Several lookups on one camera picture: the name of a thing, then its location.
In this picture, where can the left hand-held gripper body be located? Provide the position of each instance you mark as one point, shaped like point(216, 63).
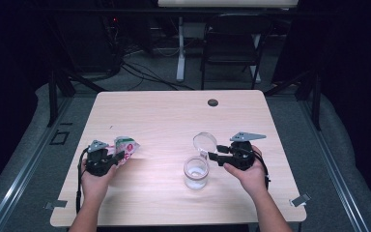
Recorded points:
point(98, 162)

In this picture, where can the dark computer tower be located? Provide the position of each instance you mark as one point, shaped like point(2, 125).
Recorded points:
point(87, 42)

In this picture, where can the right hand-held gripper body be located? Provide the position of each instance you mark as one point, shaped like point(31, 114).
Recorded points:
point(242, 156)

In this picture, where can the clear jar with beige collar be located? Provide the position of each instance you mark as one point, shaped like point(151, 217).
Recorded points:
point(195, 175)

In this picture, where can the person's right hand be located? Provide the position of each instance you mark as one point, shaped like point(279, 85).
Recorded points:
point(252, 179)

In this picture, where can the black folding chair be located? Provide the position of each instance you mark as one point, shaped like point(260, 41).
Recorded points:
point(235, 35)

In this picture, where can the pink and white plastic bag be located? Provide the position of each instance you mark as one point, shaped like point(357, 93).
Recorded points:
point(127, 146)

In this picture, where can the black metal stand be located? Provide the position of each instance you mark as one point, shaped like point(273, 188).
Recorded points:
point(316, 103)
point(53, 96)

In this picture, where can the metal floor rail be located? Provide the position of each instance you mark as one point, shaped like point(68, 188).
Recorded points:
point(25, 170)
point(335, 170)

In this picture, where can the white desk with legs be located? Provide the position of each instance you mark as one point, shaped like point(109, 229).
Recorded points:
point(181, 58)

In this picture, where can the person's left hand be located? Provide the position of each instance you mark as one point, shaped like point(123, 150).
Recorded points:
point(96, 185)

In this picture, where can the grey tape strip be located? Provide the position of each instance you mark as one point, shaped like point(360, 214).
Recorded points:
point(56, 204)
point(300, 199)

